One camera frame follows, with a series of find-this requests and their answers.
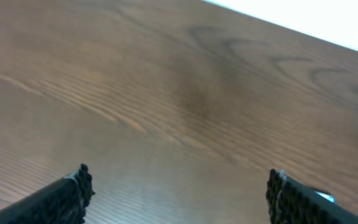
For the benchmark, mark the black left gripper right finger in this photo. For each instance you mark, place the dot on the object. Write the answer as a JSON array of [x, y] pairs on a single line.
[[290, 202]]

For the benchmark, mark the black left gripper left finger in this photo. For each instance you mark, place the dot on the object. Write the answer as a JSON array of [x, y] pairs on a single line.
[[61, 202]]

